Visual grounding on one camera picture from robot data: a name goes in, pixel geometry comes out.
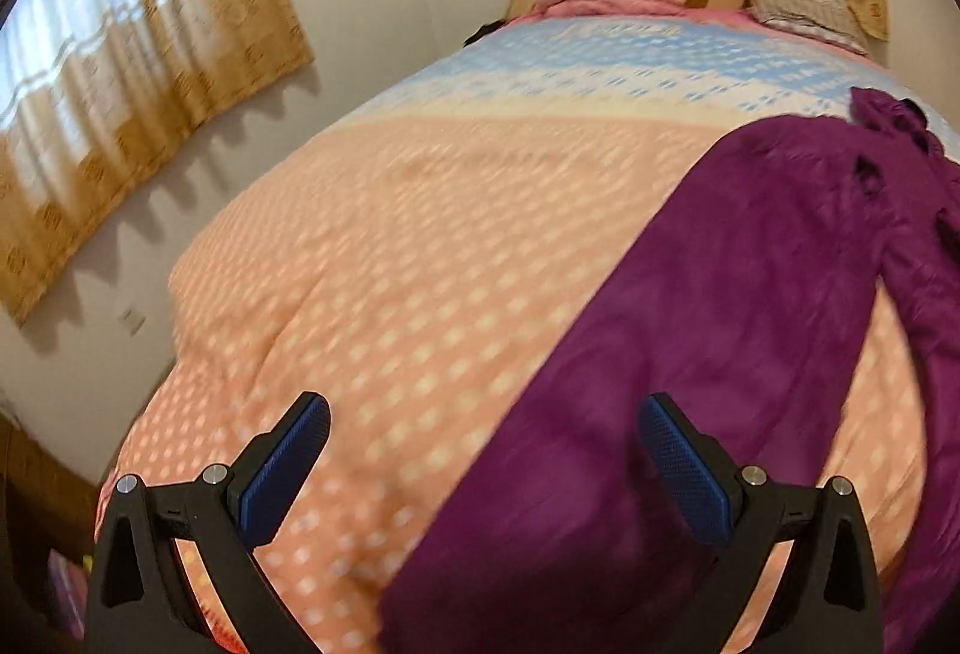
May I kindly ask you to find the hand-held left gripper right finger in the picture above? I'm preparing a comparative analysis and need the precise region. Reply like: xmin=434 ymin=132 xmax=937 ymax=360
xmin=637 ymin=393 xmax=884 ymax=654

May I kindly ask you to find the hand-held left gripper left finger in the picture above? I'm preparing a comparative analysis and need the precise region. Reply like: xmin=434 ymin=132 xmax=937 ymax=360
xmin=86 ymin=391 xmax=332 ymax=654

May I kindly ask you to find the polka-dot quilt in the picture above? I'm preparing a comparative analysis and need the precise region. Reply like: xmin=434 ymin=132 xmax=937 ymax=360
xmin=94 ymin=16 xmax=960 ymax=654

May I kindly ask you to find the brown wooden furniture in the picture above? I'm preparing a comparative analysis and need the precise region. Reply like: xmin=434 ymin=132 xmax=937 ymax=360
xmin=0 ymin=410 xmax=102 ymax=625

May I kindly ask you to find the purple puffer jacket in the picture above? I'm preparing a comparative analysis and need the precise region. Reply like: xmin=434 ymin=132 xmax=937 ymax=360
xmin=379 ymin=88 xmax=960 ymax=654

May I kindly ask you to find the striped patterned pillow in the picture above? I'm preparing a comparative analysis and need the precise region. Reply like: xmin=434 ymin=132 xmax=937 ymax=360
xmin=733 ymin=0 xmax=863 ymax=44

